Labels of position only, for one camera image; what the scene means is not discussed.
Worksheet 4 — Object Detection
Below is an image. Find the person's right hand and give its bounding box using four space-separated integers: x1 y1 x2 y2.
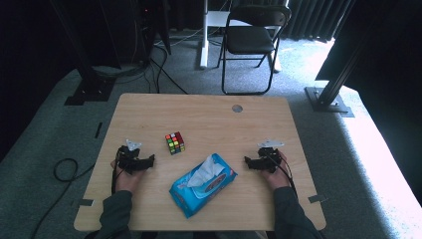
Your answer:
262 150 293 192

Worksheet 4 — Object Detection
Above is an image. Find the black equipment tower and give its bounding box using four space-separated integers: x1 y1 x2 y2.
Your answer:
132 0 172 65

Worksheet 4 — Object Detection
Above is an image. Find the black looped floor cable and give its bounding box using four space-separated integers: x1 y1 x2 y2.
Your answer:
31 157 97 239

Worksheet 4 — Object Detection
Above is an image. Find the person's left hand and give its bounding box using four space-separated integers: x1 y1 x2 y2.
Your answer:
109 160 147 194

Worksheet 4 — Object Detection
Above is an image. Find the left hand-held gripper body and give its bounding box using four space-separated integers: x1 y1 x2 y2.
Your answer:
115 138 149 175

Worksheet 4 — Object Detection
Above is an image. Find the hand-held gripper cable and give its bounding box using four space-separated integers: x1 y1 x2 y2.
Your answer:
268 153 299 199
110 148 125 195

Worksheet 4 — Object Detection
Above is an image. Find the white desk frame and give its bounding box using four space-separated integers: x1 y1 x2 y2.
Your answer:
199 0 283 74

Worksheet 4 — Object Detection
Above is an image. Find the black folding chair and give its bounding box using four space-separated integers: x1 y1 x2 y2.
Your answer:
217 3 293 97

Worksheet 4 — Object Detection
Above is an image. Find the left hand-held gripper cable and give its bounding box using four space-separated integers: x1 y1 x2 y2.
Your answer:
110 148 125 195

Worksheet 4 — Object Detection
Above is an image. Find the blue wet wipe pack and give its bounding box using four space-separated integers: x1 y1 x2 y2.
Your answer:
168 152 239 219

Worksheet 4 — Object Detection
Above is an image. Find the black metal stand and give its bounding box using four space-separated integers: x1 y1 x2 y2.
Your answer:
304 19 376 119
49 0 117 107

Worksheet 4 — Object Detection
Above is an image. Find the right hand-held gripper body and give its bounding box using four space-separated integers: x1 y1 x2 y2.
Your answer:
257 138 286 174

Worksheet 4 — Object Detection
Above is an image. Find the multicoloured puzzle cube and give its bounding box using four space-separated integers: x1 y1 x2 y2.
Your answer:
164 130 186 156

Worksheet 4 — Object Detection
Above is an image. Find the dark pleated curtain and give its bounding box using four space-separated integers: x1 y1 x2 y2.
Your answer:
282 0 352 44

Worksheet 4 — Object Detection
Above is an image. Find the right hand-held gripper cable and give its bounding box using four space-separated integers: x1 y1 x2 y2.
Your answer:
268 153 299 199

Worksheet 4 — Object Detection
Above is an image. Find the coiled cable bundle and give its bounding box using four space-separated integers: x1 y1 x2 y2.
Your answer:
93 62 151 85

